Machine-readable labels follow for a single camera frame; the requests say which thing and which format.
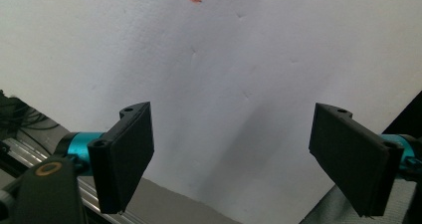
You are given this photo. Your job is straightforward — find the grey textured cloth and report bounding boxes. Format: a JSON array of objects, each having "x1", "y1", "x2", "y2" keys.
[{"x1": 299, "y1": 176, "x2": 418, "y2": 224}]

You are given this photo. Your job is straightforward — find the black cables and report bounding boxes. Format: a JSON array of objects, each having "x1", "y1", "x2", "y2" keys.
[{"x1": 0, "y1": 89, "x2": 62, "y2": 132}]

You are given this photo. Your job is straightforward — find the aluminium profile rail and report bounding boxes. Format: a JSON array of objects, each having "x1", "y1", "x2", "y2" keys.
[{"x1": 0, "y1": 136, "x2": 147, "y2": 224}]

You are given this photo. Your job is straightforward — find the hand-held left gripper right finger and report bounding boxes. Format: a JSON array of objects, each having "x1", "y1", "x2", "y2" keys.
[{"x1": 308, "y1": 102, "x2": 405, "y2": 218}]

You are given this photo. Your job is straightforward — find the white paper sheet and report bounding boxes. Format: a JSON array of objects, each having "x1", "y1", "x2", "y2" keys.
[{"x1": 0, "y1": 0, "x2": 422, "y2": 224}]

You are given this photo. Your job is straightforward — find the dark object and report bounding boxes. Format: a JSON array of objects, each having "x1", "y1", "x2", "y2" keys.
[{"x1": 381, "y1": 90, "x2": 422, "y2": 138}]

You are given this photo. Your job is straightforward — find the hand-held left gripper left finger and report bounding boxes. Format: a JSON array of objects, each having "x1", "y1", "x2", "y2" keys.
[{"x1": 87, "y1": 101, "x2": 155, "y2": 215}]

